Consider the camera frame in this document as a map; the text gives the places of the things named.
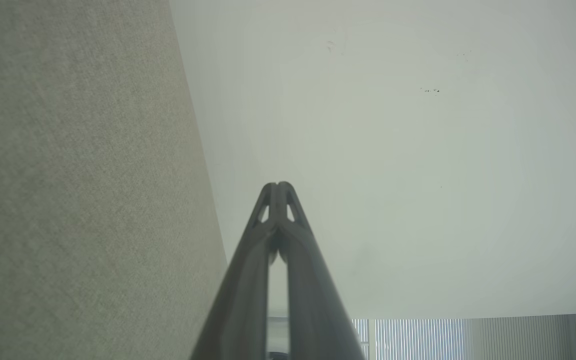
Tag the white vertical window blinds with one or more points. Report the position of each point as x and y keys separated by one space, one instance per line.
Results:
x=418 y=340

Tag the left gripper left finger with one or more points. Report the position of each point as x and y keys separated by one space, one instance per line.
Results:
x=240 y=300

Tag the grey fabric sofa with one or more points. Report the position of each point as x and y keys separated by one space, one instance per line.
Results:
x=78 y=190

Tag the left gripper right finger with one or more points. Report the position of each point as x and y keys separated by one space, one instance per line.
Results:
x=318 y=310

